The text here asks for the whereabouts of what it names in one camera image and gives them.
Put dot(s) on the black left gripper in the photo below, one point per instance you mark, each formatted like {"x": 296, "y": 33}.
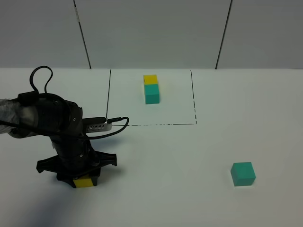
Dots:
{"x": 75, "y": 158}

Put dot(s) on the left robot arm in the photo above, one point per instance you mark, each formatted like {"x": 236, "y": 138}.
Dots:
{"x": 32, "y": 114}

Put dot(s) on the green template block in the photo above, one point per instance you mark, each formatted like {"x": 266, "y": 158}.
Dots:
{"x": 152, "y": 94}

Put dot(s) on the yellow template block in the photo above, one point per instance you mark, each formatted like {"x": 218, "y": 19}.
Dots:
{"x": 150, "y": 79}

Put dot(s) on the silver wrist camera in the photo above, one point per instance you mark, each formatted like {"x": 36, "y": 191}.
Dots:
{"x": 96, "y": 124}

